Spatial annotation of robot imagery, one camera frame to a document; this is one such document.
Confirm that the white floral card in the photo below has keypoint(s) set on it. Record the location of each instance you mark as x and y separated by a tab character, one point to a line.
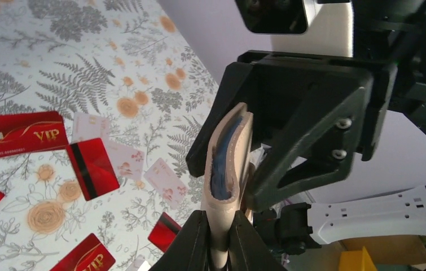
127	161
165	181

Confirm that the red stripe card lower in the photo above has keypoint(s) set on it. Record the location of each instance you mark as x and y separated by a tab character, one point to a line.
164	232

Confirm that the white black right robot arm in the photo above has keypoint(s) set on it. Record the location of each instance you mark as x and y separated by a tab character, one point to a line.
394	31

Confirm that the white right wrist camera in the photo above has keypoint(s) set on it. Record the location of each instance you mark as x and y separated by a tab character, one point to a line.
302	26

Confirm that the red VIP card upper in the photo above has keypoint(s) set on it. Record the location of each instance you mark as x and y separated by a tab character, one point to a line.
23	133

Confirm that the floral patterned table mat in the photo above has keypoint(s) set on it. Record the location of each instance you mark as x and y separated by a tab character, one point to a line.
116	70

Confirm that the white floral card upper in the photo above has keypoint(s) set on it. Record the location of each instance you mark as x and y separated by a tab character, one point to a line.
127	161

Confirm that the red magnetic stripe card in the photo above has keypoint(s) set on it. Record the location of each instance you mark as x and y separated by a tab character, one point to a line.
92	167

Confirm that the beige leather card holder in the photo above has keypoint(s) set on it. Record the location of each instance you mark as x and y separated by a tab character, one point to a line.
225	178

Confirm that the red vip card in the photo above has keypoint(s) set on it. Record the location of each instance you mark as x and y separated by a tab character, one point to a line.
89	255
23	133

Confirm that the red VIP card centre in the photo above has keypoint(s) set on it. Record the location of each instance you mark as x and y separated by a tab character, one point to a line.
89	255

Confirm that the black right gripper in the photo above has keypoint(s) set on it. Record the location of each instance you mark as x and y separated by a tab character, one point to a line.
315	112

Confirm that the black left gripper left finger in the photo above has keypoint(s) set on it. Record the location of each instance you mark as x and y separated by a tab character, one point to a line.
190	248

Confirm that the white floral card right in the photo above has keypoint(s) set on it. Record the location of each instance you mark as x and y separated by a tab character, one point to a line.
165	181

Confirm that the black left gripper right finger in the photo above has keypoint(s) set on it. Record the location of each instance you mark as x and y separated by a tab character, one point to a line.
247	251

